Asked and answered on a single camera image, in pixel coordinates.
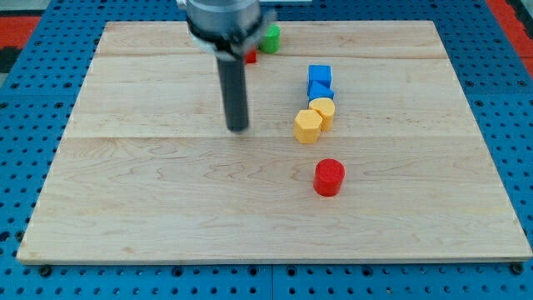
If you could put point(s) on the light wooden board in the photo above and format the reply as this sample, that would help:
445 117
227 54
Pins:
146 172

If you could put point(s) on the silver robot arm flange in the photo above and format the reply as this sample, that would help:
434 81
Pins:
227 29

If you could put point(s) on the yellow rounded block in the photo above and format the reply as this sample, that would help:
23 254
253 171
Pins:
326 109

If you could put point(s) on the blue triangle block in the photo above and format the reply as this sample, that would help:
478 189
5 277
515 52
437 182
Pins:
317 90

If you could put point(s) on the small red block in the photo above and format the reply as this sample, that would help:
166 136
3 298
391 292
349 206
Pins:
251 56

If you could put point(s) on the blue cube block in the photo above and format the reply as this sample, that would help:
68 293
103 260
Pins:
318 74

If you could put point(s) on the red cylinder block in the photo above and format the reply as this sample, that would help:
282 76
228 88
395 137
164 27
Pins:
329 176

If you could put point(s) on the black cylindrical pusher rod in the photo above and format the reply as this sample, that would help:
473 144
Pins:
232 79

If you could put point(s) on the yellow hexagon block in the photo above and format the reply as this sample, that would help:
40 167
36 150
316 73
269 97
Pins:
307 126

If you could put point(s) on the green cylinder block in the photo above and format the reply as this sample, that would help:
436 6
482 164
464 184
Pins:
271 38

